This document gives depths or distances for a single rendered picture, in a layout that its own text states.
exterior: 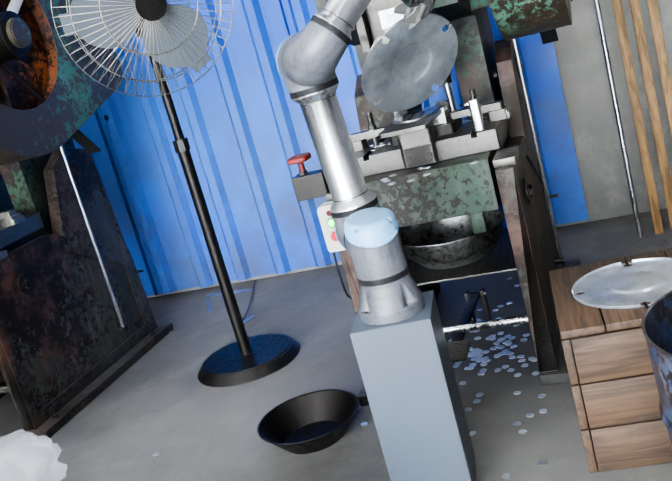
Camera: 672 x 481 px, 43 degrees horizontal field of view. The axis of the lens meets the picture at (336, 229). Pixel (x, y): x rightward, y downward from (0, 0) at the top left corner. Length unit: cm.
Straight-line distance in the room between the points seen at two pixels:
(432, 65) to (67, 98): 149
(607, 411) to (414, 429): 42
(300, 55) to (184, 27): 113
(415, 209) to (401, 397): 67
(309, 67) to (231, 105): 215
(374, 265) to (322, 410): 83
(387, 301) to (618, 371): 52
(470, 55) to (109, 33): 112
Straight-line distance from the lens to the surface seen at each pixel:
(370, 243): 183
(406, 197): 240
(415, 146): 242
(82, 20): 285
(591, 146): 374
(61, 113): 323
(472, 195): 237
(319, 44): 179
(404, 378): 190
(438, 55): 231
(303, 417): 259
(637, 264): 220
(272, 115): 391
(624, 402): 198
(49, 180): 347
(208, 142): 405
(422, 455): 199
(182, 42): 285
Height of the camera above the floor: 111
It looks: 13 degrees down
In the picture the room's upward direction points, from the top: 15 degrees counter-clockwise
